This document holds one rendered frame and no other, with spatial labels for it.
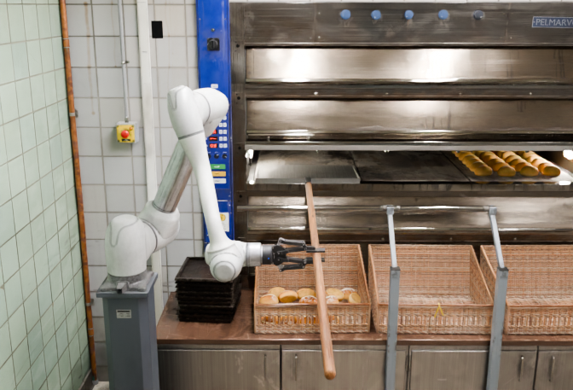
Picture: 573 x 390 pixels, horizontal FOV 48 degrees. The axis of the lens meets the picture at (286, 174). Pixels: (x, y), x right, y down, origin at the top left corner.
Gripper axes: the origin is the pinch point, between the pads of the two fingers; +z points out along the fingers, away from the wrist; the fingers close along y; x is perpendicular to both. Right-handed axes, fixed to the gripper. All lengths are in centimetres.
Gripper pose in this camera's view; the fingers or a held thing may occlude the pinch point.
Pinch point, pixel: (315, 254)
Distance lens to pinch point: 246.8
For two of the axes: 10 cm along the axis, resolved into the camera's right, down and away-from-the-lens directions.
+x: -0.1, 2.6, -9.7
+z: 10.0, 0.0, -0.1
